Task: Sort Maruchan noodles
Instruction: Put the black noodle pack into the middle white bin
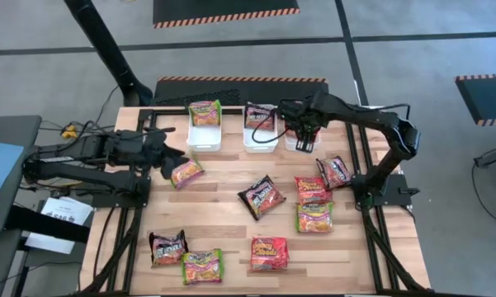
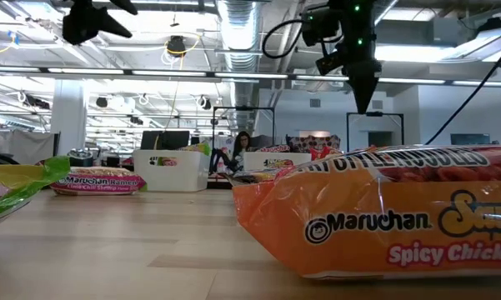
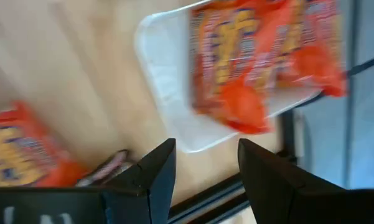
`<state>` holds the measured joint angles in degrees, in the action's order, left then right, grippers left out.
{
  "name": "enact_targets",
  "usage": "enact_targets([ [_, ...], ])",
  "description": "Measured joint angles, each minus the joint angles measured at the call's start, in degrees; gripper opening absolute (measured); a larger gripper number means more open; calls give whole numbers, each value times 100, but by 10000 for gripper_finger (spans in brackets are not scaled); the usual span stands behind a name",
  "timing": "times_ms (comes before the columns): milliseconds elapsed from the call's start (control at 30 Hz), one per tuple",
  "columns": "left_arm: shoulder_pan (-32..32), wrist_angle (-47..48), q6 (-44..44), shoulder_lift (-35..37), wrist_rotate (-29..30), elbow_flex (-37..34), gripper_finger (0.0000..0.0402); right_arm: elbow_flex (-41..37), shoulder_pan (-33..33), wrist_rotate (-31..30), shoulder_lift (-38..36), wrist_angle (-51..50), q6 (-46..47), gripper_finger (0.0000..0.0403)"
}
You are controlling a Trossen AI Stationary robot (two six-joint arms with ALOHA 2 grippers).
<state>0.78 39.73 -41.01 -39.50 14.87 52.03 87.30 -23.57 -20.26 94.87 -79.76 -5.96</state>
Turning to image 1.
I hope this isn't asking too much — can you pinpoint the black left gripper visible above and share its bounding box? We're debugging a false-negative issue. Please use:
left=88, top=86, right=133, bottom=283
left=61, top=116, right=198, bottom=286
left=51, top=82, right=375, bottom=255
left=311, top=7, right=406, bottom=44
left=141, top=130, right=190, bottom=182

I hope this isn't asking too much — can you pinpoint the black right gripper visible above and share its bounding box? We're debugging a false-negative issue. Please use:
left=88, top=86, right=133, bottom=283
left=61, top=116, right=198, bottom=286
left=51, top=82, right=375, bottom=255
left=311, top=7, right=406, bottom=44
left=276, top=98, right=328, bottom=154

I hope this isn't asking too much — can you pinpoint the green lime chili noodle pack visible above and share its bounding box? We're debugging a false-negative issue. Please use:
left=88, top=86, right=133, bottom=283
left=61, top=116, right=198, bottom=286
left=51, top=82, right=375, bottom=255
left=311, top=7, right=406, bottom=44
left=188, top=99, right=223, bottom=127
left=180, top=247, right=225, bottom=286
left=169, top=158, right=205, bottom=191
left=295, top=200, right=335, bottom=234

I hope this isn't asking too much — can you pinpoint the black fire noodle pack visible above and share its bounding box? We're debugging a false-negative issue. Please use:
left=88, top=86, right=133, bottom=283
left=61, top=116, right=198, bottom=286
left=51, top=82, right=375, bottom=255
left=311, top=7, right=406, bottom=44
left=244, top=101, right=276, bottom=132
left=148, top=229, right=189, bottom=269
left=236, top=174, right=287, bottom=222

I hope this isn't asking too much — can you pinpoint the white plastic bin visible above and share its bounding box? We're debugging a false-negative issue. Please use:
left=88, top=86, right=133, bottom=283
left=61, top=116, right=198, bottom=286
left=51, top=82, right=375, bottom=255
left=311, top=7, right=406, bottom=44
left=283, top=119, right=322, bottom=152
left=242, top=105, right=279, bottom=154
left=187, top=105, right=223, bottom=153

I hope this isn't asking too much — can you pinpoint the dark red tilted packet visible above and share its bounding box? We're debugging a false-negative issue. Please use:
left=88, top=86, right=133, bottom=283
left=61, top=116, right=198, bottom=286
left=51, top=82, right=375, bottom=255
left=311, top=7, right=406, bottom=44
left=315, top=155, right=353, bottom=191

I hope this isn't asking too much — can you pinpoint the orange spicy chicken noodle pack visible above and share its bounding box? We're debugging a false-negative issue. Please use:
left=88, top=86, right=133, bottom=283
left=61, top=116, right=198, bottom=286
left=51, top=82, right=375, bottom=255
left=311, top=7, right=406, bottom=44
left=294, top=176, right=334, bottom=206
left=249, top=236, right=291, bottom=272

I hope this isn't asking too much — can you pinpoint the hazard-striped black floor mat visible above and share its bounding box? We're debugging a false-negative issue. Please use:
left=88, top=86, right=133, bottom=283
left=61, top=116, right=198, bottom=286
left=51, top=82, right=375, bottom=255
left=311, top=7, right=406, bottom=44
left=152, top=75, right=330, bottom=107
left=152, top=0, right=301, bottom=30
left=455, top=73, right=496, bottom=127

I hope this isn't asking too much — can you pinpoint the white paper sheet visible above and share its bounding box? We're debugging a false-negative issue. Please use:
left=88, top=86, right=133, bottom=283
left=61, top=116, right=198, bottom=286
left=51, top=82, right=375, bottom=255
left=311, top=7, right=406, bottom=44
left=24, top=196, right=94, bottom=255

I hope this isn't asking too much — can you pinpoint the black desk leg bar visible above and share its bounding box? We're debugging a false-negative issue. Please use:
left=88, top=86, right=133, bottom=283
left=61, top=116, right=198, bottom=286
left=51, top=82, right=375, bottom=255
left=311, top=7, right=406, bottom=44
left=3, top=205, right=91, bottom=244

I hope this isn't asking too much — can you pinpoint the grey side desk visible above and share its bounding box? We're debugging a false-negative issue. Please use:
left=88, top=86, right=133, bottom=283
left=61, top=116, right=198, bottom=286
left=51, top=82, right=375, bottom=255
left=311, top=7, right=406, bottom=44
left=0, top=115, right=42, bottom=297

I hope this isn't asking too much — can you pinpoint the blue flat panel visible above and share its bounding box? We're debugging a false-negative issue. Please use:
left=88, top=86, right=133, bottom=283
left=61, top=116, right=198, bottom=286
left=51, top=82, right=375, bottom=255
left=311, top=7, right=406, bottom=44
left=0, top=139, right=26, bottom=215

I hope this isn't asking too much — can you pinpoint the dark equipment base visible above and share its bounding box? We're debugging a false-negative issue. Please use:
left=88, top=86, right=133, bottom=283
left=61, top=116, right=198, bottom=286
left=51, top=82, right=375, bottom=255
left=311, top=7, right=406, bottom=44
left=473, top=144, right=496, bottom=168

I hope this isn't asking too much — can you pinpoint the black cable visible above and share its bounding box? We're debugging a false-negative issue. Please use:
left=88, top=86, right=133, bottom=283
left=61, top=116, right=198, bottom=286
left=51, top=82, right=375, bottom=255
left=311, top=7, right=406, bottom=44
left=471, top=163, right=496, bottom=228
left=250, top=110, right=280, bottom=144

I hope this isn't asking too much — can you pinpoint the black aluminium table frame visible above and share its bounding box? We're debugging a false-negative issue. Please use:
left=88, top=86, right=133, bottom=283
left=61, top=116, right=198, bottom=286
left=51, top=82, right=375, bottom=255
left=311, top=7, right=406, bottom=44
left=78, top=106, right=434, bottom=297

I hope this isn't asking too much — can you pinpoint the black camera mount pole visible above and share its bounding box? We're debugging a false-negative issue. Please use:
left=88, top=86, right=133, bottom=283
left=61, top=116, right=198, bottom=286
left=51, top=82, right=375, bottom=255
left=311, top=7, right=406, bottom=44
left=64, top=0, right=154, bottom=107

